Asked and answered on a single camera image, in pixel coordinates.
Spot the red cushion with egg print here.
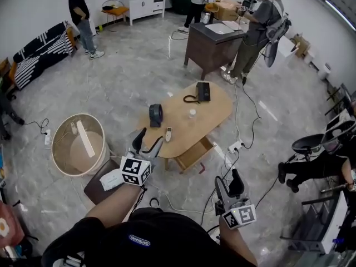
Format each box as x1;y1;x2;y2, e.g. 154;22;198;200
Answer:
0;201;26;248

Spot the black white striped sofa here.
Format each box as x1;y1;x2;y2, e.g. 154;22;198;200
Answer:
12;21;74;91

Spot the white wipes packet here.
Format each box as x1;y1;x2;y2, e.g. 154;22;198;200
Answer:
98;169;125;192

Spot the person's left forearm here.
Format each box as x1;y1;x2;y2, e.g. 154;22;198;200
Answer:
83;182;145;229

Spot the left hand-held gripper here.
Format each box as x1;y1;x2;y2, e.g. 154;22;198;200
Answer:
120;127;165;187

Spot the wire chair with orange cushion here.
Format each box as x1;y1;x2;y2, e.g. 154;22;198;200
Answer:
100;0;130;26

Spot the person's right forearm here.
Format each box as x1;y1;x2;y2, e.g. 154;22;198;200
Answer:
218;216;258;267

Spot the white cabinet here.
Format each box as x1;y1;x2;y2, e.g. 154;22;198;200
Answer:
120;0;168;26

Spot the black telephone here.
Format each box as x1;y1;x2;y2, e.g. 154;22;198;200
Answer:
183;81;211;105

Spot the black office chair base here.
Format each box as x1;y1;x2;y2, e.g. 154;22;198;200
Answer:
0;92;26;141

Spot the white cable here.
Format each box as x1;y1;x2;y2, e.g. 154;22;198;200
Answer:
233;82;242;145

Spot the white laptop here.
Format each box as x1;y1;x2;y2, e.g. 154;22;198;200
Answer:
204;23;235;35

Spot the wooden drawer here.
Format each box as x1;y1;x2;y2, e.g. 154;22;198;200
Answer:
173;136;216;175

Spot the white flat strip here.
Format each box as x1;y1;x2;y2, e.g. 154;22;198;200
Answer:
76;120;96;159

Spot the dark brown desk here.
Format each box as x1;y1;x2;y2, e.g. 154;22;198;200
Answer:
183;21;247;81

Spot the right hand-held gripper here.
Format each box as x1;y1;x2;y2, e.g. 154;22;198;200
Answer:
214;168;257;230

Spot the black cable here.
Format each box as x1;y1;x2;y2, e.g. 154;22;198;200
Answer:
241;77;263;150
23;117;51;135

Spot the dark green cabinet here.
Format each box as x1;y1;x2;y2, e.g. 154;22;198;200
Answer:
167;0;193;16

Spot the person's black shirt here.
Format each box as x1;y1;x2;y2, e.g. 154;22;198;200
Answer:
41;206;251;267

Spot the dark desk fan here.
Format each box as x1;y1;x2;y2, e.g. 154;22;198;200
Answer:
148;103;164;128

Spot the round beige lampshade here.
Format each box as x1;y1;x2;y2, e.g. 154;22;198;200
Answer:
51;113;111;177

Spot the wooden oval table top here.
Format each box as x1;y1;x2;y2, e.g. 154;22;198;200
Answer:
137;81;234;159

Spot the grey metal rack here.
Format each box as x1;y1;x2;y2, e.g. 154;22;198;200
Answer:
280;190;349;255

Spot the small cardboard box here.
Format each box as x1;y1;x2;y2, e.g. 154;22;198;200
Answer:
293;33;312;58

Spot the brown square stool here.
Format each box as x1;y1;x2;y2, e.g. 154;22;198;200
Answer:
83;158;131;206

